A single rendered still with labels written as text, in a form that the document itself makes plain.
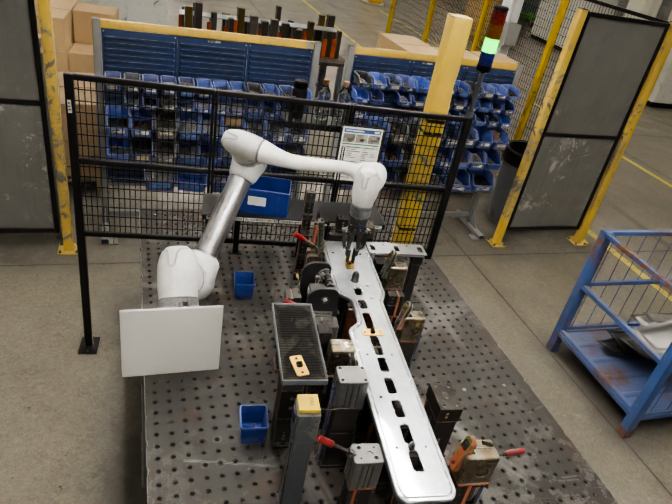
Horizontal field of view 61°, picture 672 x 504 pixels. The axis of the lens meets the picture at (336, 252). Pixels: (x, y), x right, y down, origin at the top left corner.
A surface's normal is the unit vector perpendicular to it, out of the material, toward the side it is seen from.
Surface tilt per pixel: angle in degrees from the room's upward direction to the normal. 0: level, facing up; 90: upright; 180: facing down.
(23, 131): 91
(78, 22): 90
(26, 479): 0
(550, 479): 0
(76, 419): 0
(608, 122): 91
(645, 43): 90
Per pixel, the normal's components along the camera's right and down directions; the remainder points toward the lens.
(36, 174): 0.15, 0.58
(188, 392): 0.17, -0.84
